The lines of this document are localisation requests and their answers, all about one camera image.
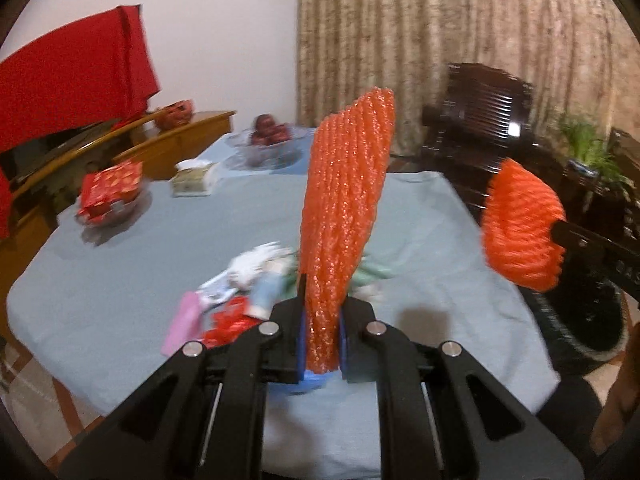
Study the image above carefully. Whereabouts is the blue plastic bag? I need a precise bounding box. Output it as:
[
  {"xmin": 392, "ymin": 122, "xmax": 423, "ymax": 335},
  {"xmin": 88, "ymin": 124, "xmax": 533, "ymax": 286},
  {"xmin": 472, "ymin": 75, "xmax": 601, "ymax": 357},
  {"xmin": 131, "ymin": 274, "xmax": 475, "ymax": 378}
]
[{"xmin": 268, "ymin": 370, "xmax": 332, "ymax": 396}]

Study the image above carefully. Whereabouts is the green rubber glove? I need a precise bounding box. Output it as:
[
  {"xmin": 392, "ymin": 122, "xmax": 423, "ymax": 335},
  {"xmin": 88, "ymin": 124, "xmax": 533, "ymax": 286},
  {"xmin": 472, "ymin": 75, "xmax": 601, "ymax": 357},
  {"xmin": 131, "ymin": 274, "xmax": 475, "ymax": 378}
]
[{"xmin": 282, "ymin": 252, "xmax": 395, "ymax": 298}]

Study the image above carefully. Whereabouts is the orange foam fruit net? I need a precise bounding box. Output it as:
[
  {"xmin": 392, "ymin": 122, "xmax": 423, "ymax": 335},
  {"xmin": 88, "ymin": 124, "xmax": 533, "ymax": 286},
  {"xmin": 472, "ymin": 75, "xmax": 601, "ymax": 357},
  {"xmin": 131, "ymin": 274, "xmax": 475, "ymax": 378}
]
[{"xmin": 298, "ymin": 88, "xmax": 396, "ymax": 374}]

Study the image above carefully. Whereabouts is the black trash bin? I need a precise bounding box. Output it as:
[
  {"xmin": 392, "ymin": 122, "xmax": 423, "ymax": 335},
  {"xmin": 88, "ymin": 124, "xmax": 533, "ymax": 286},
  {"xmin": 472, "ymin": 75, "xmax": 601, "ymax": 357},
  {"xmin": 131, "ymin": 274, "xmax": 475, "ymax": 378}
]
[{"xmin": 520, "ymin": 272, "xmax": 628, "ymax": 377}]

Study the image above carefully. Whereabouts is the red plastic bag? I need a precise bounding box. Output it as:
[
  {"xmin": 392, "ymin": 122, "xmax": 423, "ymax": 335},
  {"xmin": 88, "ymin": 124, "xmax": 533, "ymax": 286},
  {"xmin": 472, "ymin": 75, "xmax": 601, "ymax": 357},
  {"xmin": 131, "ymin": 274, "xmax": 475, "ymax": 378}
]
[{"xmin": 201, "ymin": 296, "xmax": 257, "ymax": 348}]

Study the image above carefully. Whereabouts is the green potted plant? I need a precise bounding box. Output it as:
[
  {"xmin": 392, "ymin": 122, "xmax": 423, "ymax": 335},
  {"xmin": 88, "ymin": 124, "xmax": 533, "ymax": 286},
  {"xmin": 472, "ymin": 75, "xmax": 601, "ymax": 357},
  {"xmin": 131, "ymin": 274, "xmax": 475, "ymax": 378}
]
[{"xmin": 558, "ymin": 113, "xmax": 623, "ymax": 185}]

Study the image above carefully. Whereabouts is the white printed wrapper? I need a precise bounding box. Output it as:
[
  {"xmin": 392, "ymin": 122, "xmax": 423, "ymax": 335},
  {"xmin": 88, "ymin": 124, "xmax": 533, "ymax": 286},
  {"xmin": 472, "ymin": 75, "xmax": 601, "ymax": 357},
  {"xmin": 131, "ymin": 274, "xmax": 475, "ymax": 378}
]
[{"xmin": 196, "ymin": 270, "xmax": 239, "ymax": 310}]

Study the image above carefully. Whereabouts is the blue paper cup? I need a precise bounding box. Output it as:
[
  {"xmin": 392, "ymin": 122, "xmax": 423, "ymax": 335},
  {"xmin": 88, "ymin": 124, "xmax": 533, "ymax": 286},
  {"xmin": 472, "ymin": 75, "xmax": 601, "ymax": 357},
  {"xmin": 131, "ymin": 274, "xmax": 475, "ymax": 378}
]
[{"xmin": 244, "ymin": 271, "xmax": 285, "ymax": 321}]

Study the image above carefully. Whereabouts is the grey-blue tablecloth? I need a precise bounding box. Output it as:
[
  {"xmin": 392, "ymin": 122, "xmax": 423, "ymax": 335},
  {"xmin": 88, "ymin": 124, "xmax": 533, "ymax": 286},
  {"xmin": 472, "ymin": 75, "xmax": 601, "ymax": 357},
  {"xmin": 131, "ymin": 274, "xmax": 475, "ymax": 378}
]
[{"xmin": 8, "ymin": 172, "xmax": 558, "ymax": 479}]

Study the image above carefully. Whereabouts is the white crumpled tissue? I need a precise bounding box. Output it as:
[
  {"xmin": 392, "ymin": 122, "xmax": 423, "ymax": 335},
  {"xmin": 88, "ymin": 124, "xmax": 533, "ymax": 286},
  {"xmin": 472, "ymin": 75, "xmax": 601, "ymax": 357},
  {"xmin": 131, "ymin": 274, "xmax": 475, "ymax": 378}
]
[{"xmin": 227, "ymin": 242, "xmax": 295, "ymax": 290}]

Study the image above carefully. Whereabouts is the dark wooden chair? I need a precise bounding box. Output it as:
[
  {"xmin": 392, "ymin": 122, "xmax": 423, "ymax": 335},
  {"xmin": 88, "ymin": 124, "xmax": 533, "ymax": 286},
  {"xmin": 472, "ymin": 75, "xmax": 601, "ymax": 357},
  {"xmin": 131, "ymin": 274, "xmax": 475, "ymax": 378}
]
[{"xmin": 420, "ymin": 63, "xmax": 562, "ymax": 220}]

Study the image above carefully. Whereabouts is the glass dish under packet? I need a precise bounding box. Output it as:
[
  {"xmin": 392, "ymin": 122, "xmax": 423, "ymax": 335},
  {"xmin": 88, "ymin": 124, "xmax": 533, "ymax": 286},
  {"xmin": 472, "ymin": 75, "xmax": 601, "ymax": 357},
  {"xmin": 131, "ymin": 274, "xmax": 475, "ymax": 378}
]
[{"xmin": 75, "ymin": 181, "xmax": 151, "ymax": 228}]

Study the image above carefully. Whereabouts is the tissue box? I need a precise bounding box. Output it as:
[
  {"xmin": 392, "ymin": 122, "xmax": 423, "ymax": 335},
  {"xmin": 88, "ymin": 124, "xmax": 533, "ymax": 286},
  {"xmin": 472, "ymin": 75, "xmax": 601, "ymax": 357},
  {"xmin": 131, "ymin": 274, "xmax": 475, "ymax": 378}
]
[{"xmin": 169, "ymin": 158, "xmax": 220, "ymax": 197}]

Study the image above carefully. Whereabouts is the red snack packet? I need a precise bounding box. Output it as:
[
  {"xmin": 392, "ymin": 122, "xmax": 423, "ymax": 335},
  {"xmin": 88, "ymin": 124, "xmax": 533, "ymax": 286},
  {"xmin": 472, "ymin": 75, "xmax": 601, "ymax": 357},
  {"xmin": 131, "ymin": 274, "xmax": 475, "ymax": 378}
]
[{"xmin": 78, "ymin": 160, "xmax": 143, "ymax": 217}]

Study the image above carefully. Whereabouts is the light blue side cloth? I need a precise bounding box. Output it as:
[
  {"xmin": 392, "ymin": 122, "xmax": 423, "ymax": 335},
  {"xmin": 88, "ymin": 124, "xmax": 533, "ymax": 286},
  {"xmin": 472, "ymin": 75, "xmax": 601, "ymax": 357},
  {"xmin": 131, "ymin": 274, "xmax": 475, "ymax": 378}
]
[{"xmin": 196, "ymin": 126, "xmax": 314, "ymax": 177}]

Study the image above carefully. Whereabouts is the glass fruit bowl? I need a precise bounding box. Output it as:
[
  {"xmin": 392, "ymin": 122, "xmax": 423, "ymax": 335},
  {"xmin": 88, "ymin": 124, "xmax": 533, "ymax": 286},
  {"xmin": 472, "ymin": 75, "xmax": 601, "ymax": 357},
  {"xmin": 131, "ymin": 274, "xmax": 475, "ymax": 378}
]
[{"xmin": 226, "ymin": 127, "xmax": 314, "ymax": 170}]

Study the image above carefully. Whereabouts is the wooden sideboard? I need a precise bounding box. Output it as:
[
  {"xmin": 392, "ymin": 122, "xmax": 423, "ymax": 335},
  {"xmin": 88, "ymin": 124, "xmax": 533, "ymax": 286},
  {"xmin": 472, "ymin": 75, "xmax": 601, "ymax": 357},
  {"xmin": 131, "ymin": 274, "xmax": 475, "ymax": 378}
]
[{"xmin": 1, "ymin": 110, "xmax": 234, "ymax": 344}]

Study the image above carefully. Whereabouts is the dark red fruit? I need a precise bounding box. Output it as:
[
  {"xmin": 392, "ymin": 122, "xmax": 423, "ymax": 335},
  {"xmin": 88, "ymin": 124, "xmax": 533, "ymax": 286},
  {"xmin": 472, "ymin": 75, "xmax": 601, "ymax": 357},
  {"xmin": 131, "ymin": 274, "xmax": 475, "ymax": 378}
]
[{"xmin": 250, "ymin": 114, "xmax": 291, "ymax": 146}]

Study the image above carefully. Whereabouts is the red crumpled bag on sideboard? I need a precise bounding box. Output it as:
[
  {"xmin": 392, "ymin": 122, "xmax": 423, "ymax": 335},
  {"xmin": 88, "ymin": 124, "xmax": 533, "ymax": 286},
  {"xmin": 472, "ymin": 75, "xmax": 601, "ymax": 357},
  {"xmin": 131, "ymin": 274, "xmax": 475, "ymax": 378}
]
[{"xmin": 154, "ymin": 100, "xmax": 194, "ymax": 131}]

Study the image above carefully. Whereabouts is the beige patterned curtain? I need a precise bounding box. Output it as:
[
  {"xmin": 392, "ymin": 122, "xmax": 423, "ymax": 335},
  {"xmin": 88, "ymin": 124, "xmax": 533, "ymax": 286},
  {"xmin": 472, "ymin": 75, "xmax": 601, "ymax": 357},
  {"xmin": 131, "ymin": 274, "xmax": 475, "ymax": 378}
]
[{"xmin": 297, "ymin": 0, "xmax": 639, "ymax": 155}]

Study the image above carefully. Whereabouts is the red cloth cover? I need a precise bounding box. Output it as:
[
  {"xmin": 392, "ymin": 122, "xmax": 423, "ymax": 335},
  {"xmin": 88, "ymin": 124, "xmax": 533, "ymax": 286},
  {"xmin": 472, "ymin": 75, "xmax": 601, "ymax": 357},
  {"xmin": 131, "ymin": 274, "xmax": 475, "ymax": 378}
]
[{"xmin": 0, "ymin": 4, "xmax": 163, "ymax": 241}]

